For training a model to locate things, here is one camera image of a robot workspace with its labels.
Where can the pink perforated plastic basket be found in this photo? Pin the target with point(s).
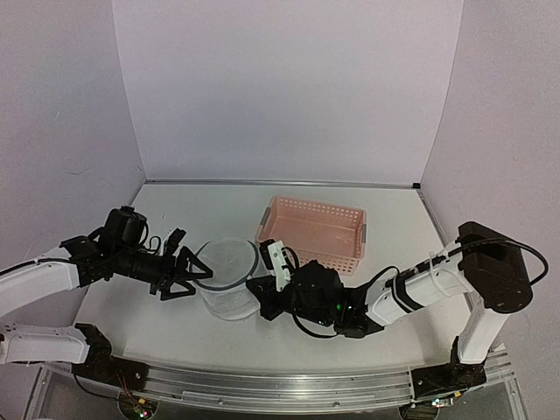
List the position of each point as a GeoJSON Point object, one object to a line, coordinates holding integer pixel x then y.
{"type": "Point", "coordinates": [334, 235]}

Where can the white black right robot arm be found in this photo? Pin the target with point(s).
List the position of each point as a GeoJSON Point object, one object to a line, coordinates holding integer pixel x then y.
{"type": "Point", "coordinates": [480, 261]}

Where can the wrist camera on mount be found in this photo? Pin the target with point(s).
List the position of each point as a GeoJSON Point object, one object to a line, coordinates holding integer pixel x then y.
{"type": "Point", "coordinates": [126, 230]}
{"type": "Point", "coordinates": [311, 285]}

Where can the aluminium front rail frame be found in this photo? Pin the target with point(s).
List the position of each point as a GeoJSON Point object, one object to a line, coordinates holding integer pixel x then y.
{"type": "Point", "coordinates": [399, 391]}

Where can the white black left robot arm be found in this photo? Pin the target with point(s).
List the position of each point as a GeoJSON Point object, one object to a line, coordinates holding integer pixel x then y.
{"type": "Point", "coordinates": [80, 263]}

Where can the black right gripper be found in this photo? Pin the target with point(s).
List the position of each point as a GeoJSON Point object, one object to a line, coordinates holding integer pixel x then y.
{"type": "Point", "coordinates": [267, 297]}

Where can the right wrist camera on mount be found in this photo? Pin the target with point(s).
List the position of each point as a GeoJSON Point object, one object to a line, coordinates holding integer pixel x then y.
{"type": "Point", "coordinates": [311, 285]}

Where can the aluminium rail at table back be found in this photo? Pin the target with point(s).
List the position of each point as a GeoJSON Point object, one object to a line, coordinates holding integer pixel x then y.
{"type": "Point", "coordinates": [280, 182]}

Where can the white mesh laundry bag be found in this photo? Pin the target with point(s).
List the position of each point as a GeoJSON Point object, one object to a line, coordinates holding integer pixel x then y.
{"type": "Point", "coordinates": [233, 262]}

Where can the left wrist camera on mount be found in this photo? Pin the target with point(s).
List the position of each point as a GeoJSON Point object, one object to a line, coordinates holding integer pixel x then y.
{"type": "Point", "coordinates": [126, 230]}

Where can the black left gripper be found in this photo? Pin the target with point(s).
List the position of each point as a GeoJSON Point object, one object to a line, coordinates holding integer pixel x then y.
{"type": "Point", "coordinates": [180, 264]}

